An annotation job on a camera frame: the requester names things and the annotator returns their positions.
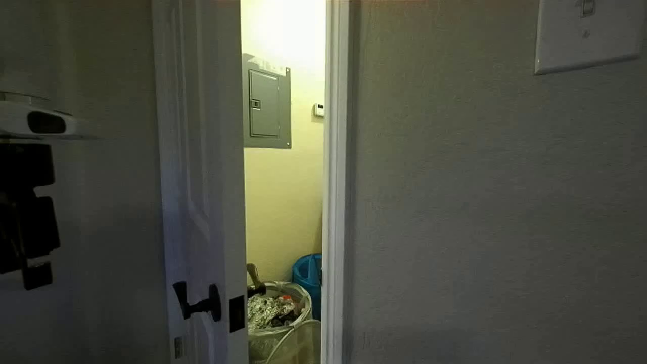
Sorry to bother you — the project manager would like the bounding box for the black lever door handle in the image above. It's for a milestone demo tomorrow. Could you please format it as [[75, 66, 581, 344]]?
[[171, 280, 224, 323]]

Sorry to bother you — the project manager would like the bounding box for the grey electrical panel box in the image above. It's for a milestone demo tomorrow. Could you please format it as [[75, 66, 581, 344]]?
[[241, 53, 293, 153]]

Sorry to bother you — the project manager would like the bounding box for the white light switch plate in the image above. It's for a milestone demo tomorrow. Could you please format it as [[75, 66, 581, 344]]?
[[531, 0, 647, 77]]

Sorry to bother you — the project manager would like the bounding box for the blue plastic bin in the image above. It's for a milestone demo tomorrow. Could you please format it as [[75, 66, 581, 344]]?
[[289, 251, 326, 322]]

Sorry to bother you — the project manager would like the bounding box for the white door frame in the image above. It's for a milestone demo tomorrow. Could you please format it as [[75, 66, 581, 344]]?
[[319, 0, 353, 364]]

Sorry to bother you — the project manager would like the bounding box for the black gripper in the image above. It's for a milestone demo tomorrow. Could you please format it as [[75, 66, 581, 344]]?
[[0, 140, 62, 294]]

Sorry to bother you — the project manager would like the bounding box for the black door latch plate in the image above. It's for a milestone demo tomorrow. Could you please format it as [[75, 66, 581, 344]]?
[[227, 294, 248, 337]]

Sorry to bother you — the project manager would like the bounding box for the white panelled door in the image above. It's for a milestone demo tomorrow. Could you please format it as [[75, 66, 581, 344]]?
[[150, 0, 250, 364]]

